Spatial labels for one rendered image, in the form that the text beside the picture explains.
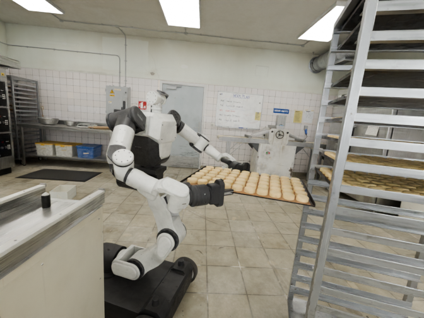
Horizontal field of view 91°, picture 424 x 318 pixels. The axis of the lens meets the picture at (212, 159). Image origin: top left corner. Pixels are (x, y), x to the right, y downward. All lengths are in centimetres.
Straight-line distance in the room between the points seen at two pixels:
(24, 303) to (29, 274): 8
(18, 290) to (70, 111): 546
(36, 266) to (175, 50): 507
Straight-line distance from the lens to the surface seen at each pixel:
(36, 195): 126
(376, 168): 97
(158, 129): 114
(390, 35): 100
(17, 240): 82
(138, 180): 84
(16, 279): 84
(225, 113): 526
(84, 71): 601
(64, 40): 634
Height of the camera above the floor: 127
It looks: 11 degrees down
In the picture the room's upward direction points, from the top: 5 degrees clockwise
